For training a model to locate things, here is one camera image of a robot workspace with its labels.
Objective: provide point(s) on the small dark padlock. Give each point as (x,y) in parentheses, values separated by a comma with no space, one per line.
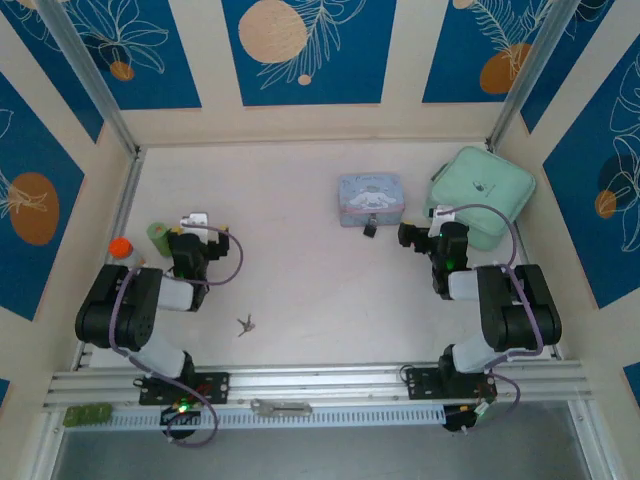
(370,229)

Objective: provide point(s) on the light blue cartoon pouch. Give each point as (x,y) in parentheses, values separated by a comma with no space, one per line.
(371,197)

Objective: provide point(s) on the small metal key bunch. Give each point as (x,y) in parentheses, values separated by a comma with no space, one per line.
(245,325)

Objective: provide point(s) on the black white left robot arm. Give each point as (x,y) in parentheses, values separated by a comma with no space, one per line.
(120,310)

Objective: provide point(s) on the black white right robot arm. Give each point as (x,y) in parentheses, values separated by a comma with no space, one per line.
(520,310)

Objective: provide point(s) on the green cylinder container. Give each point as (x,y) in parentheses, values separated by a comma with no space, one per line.
(157,237)

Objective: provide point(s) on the orange capped clear bottle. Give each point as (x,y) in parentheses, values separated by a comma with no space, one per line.
(122,249)

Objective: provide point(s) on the mint green zip pouch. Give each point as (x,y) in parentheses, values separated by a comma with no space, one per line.
(480,185)

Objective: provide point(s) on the black controller board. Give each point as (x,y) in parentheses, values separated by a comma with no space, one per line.
(465,417)
(172,416)

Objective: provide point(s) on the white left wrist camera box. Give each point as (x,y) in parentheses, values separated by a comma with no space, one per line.
(196,218)

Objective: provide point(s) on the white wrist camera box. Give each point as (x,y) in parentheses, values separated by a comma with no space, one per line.
(442,215)
(196,218)

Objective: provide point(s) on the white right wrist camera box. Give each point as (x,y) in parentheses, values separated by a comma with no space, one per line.
(442,215)

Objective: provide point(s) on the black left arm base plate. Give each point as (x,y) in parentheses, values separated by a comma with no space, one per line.
(215,387)

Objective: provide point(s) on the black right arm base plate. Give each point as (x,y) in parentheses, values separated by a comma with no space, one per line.
(425,385)

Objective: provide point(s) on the aluminium frame rail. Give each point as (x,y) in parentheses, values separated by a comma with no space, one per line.
(325,382)

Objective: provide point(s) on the aluminium corner post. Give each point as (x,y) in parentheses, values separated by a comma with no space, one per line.
(532,65)
(85,70)

